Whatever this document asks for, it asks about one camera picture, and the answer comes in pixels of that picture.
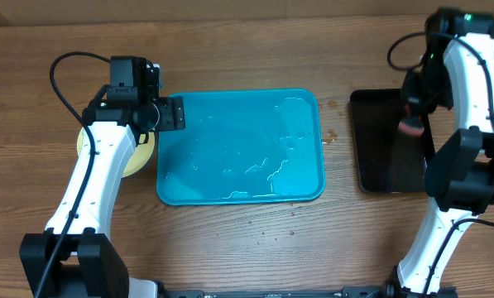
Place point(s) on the teal plastic tray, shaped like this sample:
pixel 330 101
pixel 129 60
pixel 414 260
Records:
pixel 243 147

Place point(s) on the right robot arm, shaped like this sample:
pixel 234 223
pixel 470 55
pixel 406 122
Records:
pixel 456 72

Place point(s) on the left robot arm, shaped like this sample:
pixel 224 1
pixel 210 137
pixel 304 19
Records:
pixel 74 256

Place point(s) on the orange and dark sponge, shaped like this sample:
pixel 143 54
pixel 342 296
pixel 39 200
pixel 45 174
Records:
pixel 411 126

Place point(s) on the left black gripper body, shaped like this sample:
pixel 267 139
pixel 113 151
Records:
pixel 164 116

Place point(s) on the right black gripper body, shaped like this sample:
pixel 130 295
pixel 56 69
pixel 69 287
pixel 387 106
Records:
pixel 432 89

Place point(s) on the black rectangular tray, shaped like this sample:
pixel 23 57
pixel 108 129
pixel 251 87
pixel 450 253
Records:
pixel 388 160

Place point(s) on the yellow-green plate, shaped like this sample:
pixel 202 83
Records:
pixel 141 156

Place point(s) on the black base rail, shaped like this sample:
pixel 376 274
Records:
pixel 345 292

